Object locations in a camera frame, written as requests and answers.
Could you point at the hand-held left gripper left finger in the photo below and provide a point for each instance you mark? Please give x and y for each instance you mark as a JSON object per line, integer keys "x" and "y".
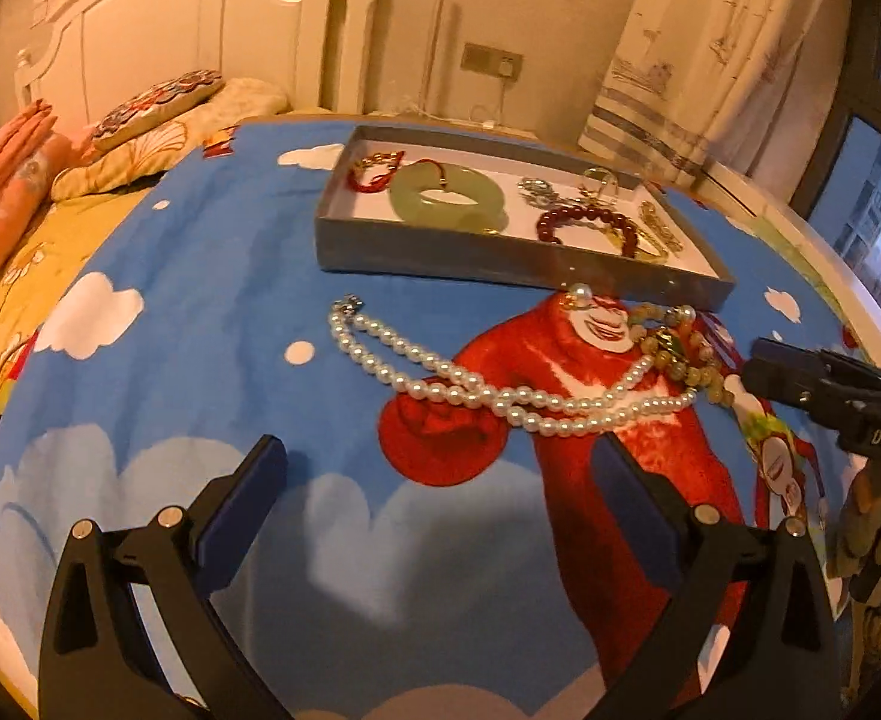
{"x": 241, "y": 510}

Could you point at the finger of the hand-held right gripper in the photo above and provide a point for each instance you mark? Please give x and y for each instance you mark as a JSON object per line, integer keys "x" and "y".
{"x": 785, "y": 390}
{"x": 822, "y": 369}

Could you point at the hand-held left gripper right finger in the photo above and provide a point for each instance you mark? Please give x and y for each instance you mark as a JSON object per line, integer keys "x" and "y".
{"x": 635, "y": 502}

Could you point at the gold mesh bangle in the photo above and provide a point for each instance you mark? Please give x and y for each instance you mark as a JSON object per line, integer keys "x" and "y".
{"x": 661, "y": 229}

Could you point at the grey cardboard tray box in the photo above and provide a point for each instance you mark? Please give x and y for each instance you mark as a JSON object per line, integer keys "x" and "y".
{"x": 425, "y": 251}

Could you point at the pale green jade bangle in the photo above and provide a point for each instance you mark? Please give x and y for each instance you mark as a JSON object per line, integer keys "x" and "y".
{"x": 410, "y": 199}

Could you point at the person's right hand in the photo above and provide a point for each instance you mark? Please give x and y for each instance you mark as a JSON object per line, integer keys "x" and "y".
{"x": 875, "y": 532}

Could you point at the large pearl earring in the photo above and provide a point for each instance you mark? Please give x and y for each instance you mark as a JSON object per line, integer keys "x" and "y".
{"x": 581, "y": 294}

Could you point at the blue cartoon printed blanket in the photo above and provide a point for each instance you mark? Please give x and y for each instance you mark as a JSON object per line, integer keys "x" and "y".
{"x": 223, "y": 277}

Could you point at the printed striped curtain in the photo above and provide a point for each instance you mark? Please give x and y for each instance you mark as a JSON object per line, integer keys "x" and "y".
{"x": 672, "y": 52}

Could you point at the folded orange blanket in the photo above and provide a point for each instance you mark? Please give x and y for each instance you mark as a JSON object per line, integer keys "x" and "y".
{"x": 5, "y": 180}

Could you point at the cream quilted pillow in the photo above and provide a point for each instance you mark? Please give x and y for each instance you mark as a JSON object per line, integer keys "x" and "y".
{"x": 245, "y": 97}

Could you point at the embroidered pillow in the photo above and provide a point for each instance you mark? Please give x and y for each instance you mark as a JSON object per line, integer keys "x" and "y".
{"x": 155, "y": 105}

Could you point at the white charger plug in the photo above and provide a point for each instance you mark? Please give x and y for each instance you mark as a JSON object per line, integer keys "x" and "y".
{"x": 509, "y": 69}

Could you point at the white wooden headboard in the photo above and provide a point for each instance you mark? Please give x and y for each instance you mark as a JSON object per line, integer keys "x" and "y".
{"x": 185, "y": 22}

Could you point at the dark window frame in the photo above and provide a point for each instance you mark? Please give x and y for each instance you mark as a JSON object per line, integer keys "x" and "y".
{"x": 867, "y": 165}

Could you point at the wall socket panel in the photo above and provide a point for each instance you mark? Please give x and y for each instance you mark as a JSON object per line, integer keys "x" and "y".
{"x": 481, "y": 58}

